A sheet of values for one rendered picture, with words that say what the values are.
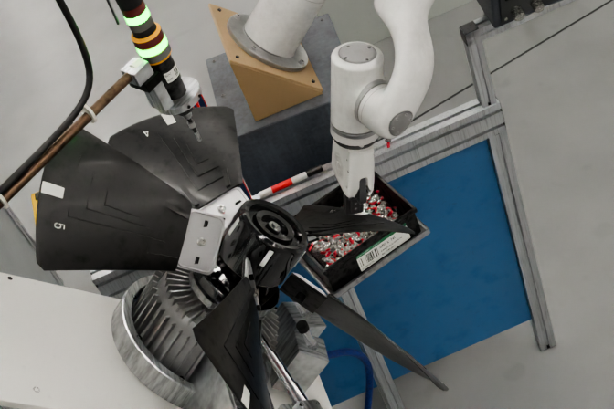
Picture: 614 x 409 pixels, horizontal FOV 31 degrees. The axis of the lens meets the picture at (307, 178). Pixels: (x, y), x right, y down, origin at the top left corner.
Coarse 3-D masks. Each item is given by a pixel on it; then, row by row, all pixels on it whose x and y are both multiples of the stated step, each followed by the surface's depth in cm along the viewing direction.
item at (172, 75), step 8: (160, 64) 152; (168, 64) 152; (160, 72) 153; (168, 72) 153; (176, 72) 154; (168, 80) 154; (176, 80) 155; (168, 88) 155; (176, 88) 155; (184, 88) 157; (176, 96) 156; (184, 112) 159
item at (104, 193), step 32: (64, 160) 154; (96, 160) 157; (128, 160) 160; (64, 192) 152; (96, 192) 155; (128, 192) 158; (160, 192) 161; (96, 224) 154; (128, 224) 157; (160, 224) 160; (64, 256) 150; (96, 256) 153; (128, 256) 157; (160, 256) 160
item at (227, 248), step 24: (240, 216) 164; (264, 216) 167; (288, 216) 170; (240, 240) 163; (264, 240) 161; (288, 240) 165; (216, 264) 168; (240, 264) 163; (288, 264) 164; (216, 288) 165; (264, 288) 169; (264, 312) 168
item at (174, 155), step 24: (144, 120) 189; (216, 120) 189; (120, 144) 185; (144, 144) 185; (168, 144) 184; (192, 144) 183; (216, 144) 183; (168, 168) 181; (192, 168) 180; (216, 168) 179; (240, 168) 179; (192, 192) 177; (216, 192) 176
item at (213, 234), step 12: (192, 216) 163; (204, 216) 164; (216, 216) 165; (192, 228) 163; (204, 228) 164; (216, 228) 165; (192, 240) 163; (216, 240) 165; (192, 252) 163; (204, 252) 164; (216, 252) 165; (180, 264) 162; (192, 264) 163; (204, 264) 164
